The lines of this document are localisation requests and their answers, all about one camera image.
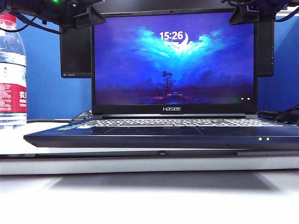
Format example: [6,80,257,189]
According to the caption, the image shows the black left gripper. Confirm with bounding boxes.
[42,0,106,34]

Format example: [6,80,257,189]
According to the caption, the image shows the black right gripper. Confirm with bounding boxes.
[228,0,278,26]

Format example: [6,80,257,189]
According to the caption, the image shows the black Hasee laptop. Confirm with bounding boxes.
[23,8,299,149]

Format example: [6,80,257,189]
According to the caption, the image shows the black ASUS monitor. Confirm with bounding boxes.
[59,0,275,79]

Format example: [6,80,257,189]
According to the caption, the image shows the blue office partition panel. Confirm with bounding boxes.
[14,14,299,121]

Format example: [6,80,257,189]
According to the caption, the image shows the clear water bottle red label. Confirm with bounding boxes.
[0,13,28,131]

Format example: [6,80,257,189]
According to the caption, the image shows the black keyboard white keys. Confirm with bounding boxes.
[71,110,93,122]

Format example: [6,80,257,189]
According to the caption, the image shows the dark right arm cable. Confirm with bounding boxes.
[274,9,299,23]

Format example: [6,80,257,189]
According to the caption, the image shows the dark arm cable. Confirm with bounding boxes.
[0,10,63,35]
[274,9,299,23]

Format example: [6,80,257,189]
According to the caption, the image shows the dark left arm cable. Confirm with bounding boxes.
[0,10,63,35]

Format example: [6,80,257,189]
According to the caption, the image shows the black laptop power cable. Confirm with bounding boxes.
[256,104,299,123]

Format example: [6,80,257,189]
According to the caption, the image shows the black cable lying on desk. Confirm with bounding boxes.
[27,119,73,124]

